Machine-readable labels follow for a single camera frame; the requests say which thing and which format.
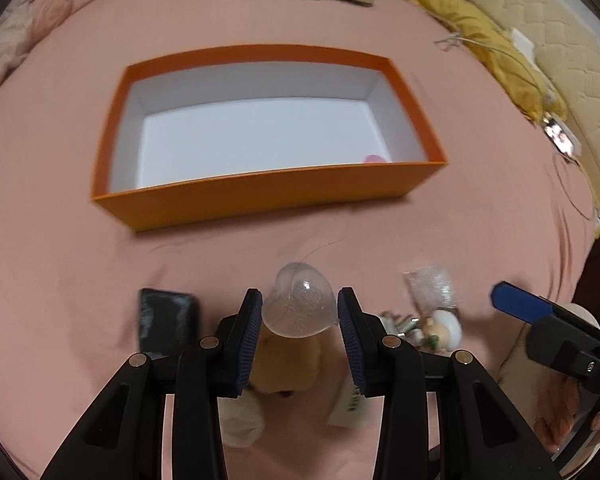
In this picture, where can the clear plastic bag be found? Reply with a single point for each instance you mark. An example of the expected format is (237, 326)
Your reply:
(430, 285)

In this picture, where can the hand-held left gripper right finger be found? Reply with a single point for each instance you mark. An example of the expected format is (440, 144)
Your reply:
(350, 340)

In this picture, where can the pink heart-shaped shell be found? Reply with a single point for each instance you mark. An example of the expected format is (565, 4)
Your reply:
(375, 159)

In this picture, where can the person's right hand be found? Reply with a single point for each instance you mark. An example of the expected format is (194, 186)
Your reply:
(560, 410)

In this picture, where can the pink duvet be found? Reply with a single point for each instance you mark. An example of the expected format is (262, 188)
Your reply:
(30, 10)

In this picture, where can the brown plush toy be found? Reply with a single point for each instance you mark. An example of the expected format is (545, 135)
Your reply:
(290, 360)

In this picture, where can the yellow pillow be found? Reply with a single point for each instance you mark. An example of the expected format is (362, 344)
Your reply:
(455, 15)

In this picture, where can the phone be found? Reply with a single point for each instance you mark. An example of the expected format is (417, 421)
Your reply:
(560, 137)

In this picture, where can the clear heart-shaped shell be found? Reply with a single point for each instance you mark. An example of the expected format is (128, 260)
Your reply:
(300, 300)

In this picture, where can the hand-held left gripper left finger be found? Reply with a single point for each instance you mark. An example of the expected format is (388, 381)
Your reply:
(247, 340)

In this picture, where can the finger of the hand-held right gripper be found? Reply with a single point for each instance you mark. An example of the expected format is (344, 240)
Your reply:
(520, 302)

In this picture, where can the person's leg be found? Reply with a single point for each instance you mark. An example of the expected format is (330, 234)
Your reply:
(517, 375)

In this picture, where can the egg-shaped toy figure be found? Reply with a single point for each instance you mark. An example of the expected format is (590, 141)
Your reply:
(445, 327)

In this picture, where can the cream padded headboard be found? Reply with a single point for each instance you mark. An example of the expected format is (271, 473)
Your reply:
(580, 60)

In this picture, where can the orange cardboard box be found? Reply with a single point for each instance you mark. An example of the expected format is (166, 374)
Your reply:
(260, 195)

